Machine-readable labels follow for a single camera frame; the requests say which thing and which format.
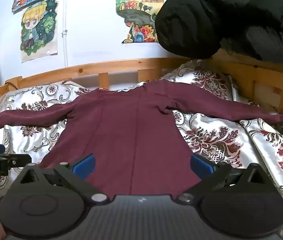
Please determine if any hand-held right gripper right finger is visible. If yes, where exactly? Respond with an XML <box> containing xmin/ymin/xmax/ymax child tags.
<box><xmin>176</xmin><ymin>154</ymin><xmax>273</xmax><ymax>205</ymax></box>

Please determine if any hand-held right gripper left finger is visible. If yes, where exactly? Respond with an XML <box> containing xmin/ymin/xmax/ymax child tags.
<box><xmin>13</xmin><ymin>153</ymin><xmax>110</xmax><ymax>203</ymax></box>

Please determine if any maroon long-sleeve shirt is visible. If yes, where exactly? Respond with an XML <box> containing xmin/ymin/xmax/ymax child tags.
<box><xmin>0</xmin><ymin>79</ymin><xmax>283</xmax><ymax>197</ymax></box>

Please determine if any floral satin blanket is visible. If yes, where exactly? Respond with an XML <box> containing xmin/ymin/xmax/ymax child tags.
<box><xmin>0</xmin><ymin>60</ymin><xmax>283</xmax><ymax>240</ymax></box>

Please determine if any black quilted jacket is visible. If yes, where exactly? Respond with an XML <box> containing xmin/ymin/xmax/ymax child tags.
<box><xmin>155</xmin><ymin>0</ymin><xmax>283</xmax><ymax>68</ymax></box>

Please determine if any wooden bed frame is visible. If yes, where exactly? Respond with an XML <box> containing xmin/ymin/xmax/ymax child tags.
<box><xmin>0</xmin><ymin>47</ymin><xmax>283</xmax><ymax>120</ymax></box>

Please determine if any blond cartoon character wall poster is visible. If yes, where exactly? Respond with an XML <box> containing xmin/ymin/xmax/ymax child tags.
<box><xmin>20</xmin><ymin>0</ymin><xmax>59</xmax><ymax>64</ymax></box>

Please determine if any white wall pipe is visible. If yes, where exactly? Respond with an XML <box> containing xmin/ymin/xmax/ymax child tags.
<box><xmin>61</xmin><ymin>0</ymin><xmax>69</xmax><ymax>68</ymax></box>

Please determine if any landscape cartoon wall poster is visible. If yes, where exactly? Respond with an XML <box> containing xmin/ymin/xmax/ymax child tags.
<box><xmin>115</xmin><ymin>0</ymin><xmax>165</xmax><ymax>44</ymax></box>

